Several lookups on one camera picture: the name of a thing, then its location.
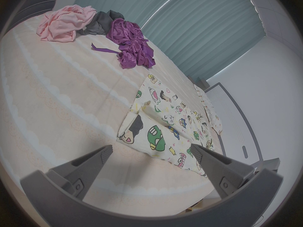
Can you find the purple satin garment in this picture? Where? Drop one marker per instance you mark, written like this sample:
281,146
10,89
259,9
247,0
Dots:
127,39

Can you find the pink garment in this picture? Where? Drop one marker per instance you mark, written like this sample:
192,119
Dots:
64,22

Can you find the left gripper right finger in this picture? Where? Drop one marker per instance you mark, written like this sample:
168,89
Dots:
220,169

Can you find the dark grey garment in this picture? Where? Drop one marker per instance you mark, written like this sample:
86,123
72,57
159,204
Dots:
99,24

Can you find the grey bedside table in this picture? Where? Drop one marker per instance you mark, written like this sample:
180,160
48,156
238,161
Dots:
203,83

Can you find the black chest of drawers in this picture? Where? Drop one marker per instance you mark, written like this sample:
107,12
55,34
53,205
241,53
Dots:
37,6

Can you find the blue-green curtain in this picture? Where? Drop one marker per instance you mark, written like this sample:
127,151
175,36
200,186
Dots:
142,1
213,39

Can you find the white printed pyjama top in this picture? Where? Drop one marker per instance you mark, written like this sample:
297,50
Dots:
163,126

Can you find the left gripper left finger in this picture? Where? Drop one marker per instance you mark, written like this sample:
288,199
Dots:
85,171

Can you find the bed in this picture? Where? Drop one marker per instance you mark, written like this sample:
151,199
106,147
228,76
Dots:
71,91

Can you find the white printed pillow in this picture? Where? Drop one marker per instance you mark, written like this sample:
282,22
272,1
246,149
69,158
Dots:
211,117

